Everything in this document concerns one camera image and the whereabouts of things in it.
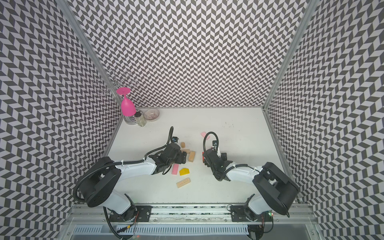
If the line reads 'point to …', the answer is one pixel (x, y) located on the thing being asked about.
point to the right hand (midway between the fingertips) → (214, 159)
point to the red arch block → (203, 154)
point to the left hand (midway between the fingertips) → (180, 154)
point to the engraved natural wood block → (183, 182)
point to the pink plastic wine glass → (128, 108)
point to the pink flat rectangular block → (175, 169)
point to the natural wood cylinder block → (183, 144)
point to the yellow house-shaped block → (184, 171)
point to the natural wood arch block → (191, 156)
